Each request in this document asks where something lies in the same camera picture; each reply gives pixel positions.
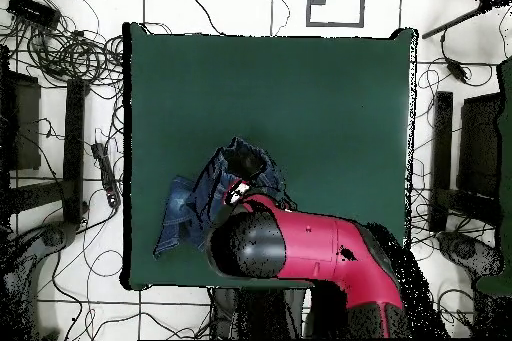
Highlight black stand with rod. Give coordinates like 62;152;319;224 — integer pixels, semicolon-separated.
421;0;512;40

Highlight small black power adapter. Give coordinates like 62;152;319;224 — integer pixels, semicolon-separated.
444;57;470;83

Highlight black power strip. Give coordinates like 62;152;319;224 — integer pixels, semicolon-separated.
90;141;122;209

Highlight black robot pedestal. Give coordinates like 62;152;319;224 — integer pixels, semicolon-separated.
209;287;311;340

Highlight black stand bar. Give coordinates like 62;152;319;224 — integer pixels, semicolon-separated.
62;78;88;225
428;90;454;233

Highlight grey stand base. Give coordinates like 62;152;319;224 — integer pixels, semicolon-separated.
0;220;79;340
435;230;505;278

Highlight coil of black cables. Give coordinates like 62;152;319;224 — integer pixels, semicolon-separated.
27;30;124;87

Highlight blue denim jeans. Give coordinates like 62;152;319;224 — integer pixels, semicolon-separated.
152;135;298;259

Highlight dark green table cloth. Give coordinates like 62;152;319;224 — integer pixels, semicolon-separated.
121;22;419;292

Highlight grey floor hatch frame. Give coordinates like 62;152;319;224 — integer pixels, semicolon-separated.
306;0;366;29

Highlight dark flat panel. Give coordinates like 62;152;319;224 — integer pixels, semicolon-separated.
456;91;504;200
0;70;42;172

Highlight black adapter box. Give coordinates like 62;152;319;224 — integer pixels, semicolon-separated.
6;0;62;31

